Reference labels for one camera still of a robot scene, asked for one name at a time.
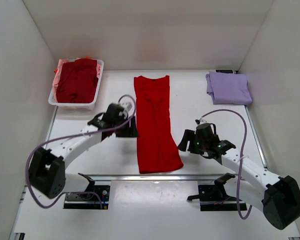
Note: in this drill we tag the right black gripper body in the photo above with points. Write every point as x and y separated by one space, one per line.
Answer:
197 146

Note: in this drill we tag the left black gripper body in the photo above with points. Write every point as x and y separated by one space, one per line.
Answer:
119 121

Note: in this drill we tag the bright red t shirt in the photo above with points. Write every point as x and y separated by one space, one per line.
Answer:
156 149

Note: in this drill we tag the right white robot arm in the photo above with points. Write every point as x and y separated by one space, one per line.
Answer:
278 198

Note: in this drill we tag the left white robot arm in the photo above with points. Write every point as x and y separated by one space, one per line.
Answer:
46 168

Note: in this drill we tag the dark red shirt in basket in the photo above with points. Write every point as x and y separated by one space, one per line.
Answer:
78 82

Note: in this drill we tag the folded lavender t shirt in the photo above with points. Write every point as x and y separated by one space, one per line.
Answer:
228 88

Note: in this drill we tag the white plastic basket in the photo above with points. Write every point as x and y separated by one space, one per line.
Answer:
51 99

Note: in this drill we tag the small dark device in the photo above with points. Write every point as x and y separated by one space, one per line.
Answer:
225 71

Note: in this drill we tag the pink shirt in basket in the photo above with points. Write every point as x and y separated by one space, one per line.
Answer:
57 76

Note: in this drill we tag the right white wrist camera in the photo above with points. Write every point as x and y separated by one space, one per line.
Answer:
200 121

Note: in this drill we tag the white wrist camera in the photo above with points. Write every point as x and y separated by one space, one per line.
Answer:
127 107
200 121

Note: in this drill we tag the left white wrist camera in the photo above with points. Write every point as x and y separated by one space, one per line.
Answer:
127 107

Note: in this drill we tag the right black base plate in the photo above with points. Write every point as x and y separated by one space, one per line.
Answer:
211 199

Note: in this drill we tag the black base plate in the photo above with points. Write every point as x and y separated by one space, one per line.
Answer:
211 199
97 197

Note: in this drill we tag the silver aluminium rail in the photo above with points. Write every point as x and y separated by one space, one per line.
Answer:
155 177

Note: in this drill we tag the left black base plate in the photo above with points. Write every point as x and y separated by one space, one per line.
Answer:
97 197

